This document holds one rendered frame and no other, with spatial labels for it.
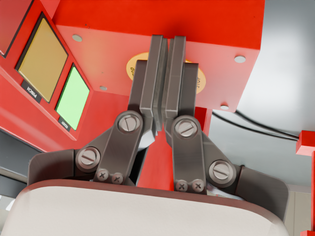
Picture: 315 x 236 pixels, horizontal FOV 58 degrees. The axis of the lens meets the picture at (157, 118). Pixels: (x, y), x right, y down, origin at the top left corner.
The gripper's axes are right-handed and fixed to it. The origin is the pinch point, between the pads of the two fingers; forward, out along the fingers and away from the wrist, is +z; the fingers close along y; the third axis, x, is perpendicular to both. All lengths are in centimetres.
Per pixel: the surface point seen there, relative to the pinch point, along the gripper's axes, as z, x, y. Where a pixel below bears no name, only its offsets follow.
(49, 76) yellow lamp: 3.6, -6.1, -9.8
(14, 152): 1.4, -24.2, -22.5
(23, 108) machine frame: 7.5, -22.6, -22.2
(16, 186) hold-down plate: -1.8, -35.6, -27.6
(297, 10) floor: 81, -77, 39
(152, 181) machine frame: 12, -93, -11
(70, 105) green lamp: 3.3, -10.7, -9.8
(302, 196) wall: 60, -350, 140
